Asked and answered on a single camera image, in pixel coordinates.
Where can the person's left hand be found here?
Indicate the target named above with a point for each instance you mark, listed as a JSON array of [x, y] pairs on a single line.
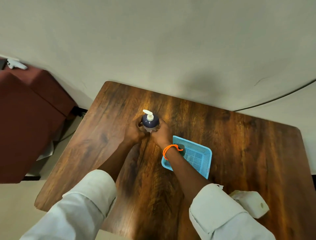
[[134, 133]]

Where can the person's right hand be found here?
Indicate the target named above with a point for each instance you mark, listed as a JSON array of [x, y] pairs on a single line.
[[163, 136]]

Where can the small navy white pump bottle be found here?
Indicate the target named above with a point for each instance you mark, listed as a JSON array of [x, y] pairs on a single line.
[[150, 124]]

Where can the small teal translucent bottle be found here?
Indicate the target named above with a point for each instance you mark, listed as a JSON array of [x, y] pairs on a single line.
[[180, 152]]

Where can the large yellow soap bottle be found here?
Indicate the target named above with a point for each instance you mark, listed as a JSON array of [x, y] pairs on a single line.
[[251, 202]]

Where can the person's left forearm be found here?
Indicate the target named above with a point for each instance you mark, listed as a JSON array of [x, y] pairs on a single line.
[[118, 160]]

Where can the person's right forearm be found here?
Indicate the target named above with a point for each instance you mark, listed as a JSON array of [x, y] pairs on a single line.
[[187, 175]]

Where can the person's left white sleeve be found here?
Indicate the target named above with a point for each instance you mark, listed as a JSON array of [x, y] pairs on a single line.
[[79, 207]]

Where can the person's white sleeve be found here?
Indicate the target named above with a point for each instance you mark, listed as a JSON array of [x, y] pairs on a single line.
[[79, 207], [222, 217]]

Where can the person's right white sleeve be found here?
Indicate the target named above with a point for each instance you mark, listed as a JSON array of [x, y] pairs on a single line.
[[222, 217]]

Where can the blue plastic mesh basket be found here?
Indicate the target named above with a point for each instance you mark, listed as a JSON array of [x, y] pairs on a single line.
[[197, 158]]

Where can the maroon upholstered seat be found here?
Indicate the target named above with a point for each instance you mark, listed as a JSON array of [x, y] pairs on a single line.
[[29, 118]]

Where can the white crumpled cloth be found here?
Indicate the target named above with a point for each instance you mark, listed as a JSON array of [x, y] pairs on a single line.
[[16, 64]]

